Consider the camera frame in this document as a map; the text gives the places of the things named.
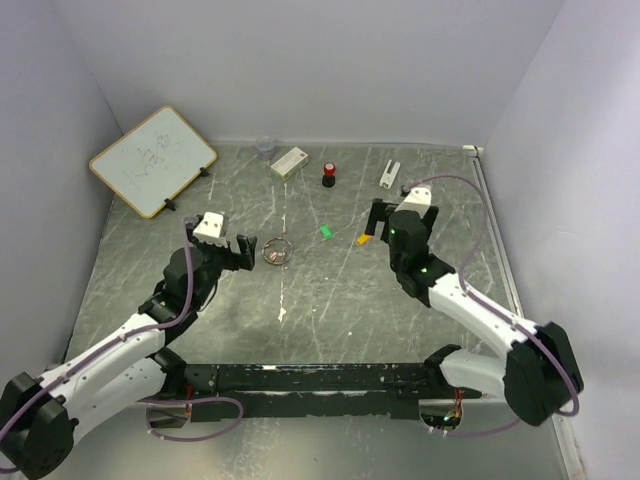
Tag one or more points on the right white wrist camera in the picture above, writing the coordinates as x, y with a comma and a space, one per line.
418, 199

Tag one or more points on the white board with wooden frame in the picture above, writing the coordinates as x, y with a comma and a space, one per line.
155, 161

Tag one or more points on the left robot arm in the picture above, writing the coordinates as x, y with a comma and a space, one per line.
43, 417

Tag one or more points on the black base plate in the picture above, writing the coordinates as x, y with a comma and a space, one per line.
394, 390

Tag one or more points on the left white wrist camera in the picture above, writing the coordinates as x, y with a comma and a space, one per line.
212, 229

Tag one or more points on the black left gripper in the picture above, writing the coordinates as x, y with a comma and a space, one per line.
234, 259

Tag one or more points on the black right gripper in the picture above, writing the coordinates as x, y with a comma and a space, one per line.
381, 211

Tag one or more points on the white cardboard box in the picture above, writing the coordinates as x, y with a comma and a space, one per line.
289, 164

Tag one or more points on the red and black stamp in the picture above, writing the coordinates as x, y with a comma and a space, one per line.
328, 179

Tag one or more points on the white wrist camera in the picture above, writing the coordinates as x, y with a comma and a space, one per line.
418, 199
212, 229

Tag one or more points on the white stapler remover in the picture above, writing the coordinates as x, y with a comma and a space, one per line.
389, 174

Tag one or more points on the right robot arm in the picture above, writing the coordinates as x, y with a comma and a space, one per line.
533, 368

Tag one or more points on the green key tag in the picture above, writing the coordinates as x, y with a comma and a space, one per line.
326, 231

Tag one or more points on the yellow key tag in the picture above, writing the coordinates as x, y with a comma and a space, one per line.
363, 240

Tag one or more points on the small clear plastic cup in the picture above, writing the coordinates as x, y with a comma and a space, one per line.
266, 147

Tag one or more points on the aluminium rail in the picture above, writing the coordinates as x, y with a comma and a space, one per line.
160, 381

